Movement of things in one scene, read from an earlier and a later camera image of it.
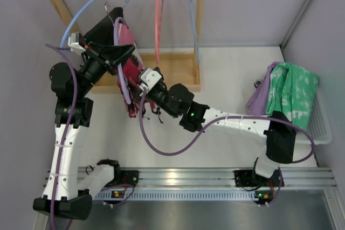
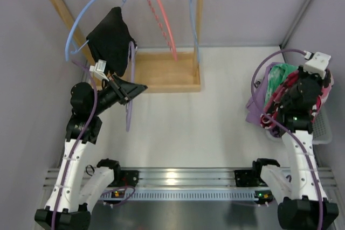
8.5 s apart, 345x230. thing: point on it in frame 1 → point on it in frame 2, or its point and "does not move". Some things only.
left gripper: [99, 55] → [120, 90]
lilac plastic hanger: [122, 79] → [131, 48]
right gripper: [143, 90] → [292, 106]
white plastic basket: [318, 125] does not move
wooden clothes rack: [175, 67] does not move
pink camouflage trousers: [128, 77] → [278, 93]
